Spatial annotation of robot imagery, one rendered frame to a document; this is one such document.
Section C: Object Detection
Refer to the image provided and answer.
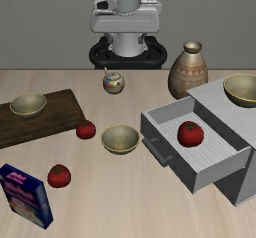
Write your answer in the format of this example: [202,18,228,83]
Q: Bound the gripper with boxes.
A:
[90,0,163,45]

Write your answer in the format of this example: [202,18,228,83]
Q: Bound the red tomato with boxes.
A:
[176,120,205,148]
[47,163,72,189]
[75,119,97,140]

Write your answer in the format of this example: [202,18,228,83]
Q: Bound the cream porcelain bowl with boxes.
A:
[9,92,48,118]
[222,73,256,109]
[100,124,141,155]

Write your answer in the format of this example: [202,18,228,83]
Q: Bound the grey cabinet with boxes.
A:
[186,76,256,207]

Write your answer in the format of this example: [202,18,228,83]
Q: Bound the grey open drawer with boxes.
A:
[140,96,252,194]

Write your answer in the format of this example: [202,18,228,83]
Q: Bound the small iridescent teapot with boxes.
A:
[102,66,126,95]

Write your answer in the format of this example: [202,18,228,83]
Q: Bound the brown patterned vase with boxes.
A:
[167,40,209,100]

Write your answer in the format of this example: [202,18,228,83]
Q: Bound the flat brown board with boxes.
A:
[0,88,87,150]

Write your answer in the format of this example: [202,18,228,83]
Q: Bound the blue carton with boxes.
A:
[0,163,54,230]

